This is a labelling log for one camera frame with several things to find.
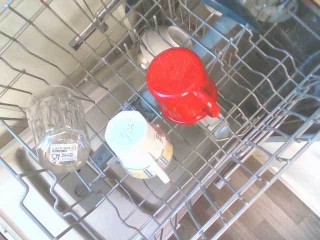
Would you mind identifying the red white-speckled mug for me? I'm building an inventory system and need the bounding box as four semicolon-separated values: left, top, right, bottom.
145;47;221;124

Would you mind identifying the white mug with gold rim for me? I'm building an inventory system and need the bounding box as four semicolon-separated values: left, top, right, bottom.
104;110;174;185

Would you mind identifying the built-in dishwasher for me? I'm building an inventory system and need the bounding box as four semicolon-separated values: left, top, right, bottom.
0;0;320;240

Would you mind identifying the white bowl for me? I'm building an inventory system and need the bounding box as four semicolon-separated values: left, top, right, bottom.
138;26;173;70

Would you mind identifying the small white cup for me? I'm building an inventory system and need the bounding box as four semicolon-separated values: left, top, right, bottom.
167;25;193;50

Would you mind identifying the clear ribbed glass with label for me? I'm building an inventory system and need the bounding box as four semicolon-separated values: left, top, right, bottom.
25;84;90;175

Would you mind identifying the dark blue plate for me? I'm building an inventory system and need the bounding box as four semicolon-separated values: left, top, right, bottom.
199;0;261;35

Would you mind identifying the cream cabinet with drawer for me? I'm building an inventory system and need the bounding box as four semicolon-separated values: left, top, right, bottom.
254;134;320;201

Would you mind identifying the clear drinking glass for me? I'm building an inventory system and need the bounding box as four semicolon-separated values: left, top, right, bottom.
246;0;297;23

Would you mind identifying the metal cabinet bar handle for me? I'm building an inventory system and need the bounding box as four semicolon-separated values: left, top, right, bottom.
67;14;108;49

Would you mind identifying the grey wire dishwasher rack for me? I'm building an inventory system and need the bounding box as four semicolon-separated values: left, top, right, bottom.
0;0;320;240

